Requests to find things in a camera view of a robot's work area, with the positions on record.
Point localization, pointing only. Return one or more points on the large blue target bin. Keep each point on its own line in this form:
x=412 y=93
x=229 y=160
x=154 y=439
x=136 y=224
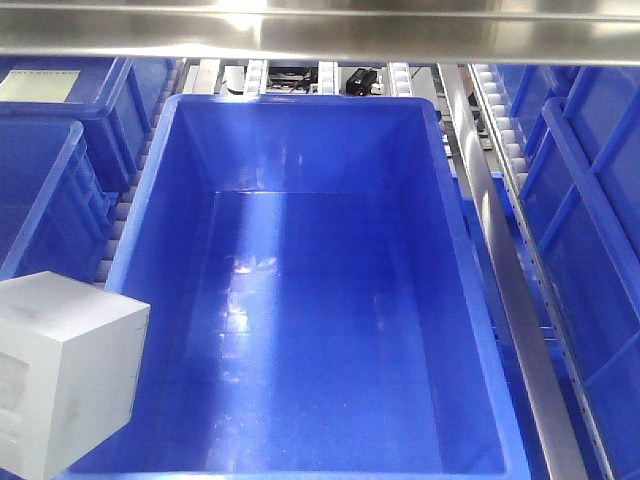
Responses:
x=316 y=310

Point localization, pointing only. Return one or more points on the blue bin left near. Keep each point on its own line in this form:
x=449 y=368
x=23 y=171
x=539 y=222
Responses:
x=54 y=214

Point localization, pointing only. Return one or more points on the steel divider rail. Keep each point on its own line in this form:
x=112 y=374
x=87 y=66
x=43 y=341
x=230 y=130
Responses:
x=555 y=432

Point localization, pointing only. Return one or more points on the steel shelf front beam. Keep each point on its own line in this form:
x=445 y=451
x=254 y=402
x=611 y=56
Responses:
x=556 y=32

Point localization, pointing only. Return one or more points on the blue bin right side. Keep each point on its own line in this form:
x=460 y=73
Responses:
x=581 y=199

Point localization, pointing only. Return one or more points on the gray square hollow base block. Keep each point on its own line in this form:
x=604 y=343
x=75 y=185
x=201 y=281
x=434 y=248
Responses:
x=70 y=360

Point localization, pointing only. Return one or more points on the blue bin left far labelled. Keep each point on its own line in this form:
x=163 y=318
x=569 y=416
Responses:
x=114 y=98

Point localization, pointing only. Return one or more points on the black power adapter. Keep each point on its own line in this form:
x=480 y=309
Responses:
x=361 y=82

